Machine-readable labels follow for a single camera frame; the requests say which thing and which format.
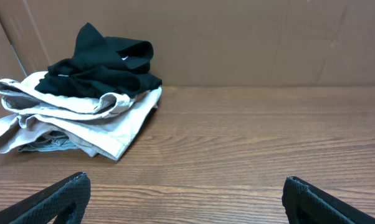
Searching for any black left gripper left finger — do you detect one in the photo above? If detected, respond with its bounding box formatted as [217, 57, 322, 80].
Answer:
[0, 172, 91, 224]

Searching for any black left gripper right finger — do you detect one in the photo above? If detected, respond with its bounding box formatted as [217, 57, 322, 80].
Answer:
[282, 176, 375, 224]

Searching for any pale green folded garment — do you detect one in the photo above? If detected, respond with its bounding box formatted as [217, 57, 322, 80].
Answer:
[18, 131, 79, 152]

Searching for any beige folded garment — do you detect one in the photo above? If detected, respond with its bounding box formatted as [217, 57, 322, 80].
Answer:
[0, 72, 162, 161]

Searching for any black folded garment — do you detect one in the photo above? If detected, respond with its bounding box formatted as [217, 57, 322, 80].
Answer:
[35, 23, 162, 98]

